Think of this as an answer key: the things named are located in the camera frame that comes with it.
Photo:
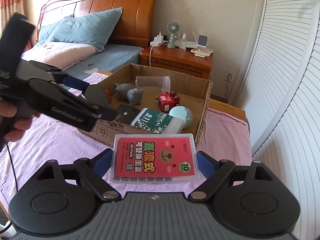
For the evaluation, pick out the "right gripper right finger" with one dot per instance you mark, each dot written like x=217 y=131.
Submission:
x=215 y=173

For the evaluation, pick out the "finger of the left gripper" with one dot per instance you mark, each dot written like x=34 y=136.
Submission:
x=106 y=113
x=73 y=82

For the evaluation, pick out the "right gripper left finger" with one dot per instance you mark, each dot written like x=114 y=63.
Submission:
x=91 y=172

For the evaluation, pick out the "black case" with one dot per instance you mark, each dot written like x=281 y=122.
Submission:
x=126 y=114

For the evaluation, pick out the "grey toy elephant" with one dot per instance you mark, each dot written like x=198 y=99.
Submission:
x=129 y=93

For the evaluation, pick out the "white medical wipes canister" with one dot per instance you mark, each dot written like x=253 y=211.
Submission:
x=157 y=122

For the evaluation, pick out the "red toy train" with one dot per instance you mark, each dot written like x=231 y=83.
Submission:
x=167 y=101

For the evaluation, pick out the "red refill card box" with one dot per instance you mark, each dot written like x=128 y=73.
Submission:
x=154 y=159

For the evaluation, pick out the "clear plastic jar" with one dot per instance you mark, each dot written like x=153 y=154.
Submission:
x=161 y=82

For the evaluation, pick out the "teal earbud case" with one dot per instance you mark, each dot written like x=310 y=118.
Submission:
x=182 y=113

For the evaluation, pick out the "black toy cube red buttons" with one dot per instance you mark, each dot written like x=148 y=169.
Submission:
x=109 y=97

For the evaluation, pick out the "person's left hand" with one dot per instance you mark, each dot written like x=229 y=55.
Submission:
x=21 y=125

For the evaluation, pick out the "pink blanket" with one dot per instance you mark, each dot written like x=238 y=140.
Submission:
x=225 y=136

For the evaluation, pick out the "blue bed sheet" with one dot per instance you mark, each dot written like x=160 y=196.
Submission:
x=110 y=59

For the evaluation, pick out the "blue pillow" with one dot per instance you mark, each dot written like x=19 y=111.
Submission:
x=93 y=29

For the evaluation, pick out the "white power strip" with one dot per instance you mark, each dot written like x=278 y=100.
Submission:
x=158 y=40

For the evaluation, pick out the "wooden nightstand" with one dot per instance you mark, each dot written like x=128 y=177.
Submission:
x=178 y=60

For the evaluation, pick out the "white louvered wardrobe door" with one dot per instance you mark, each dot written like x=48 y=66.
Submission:
x=280 y=95

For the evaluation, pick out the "wooden headboard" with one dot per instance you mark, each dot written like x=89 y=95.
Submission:
x=134 y=27

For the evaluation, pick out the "small clear bottle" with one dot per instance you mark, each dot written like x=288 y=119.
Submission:
x=183 y=42

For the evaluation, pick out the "green desk fan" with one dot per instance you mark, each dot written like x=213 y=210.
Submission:
x=173 y=29

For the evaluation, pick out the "white smart display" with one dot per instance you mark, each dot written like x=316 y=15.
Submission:
x=202 y=40

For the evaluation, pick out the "wall socket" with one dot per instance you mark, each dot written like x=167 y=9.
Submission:
x=229 y=76

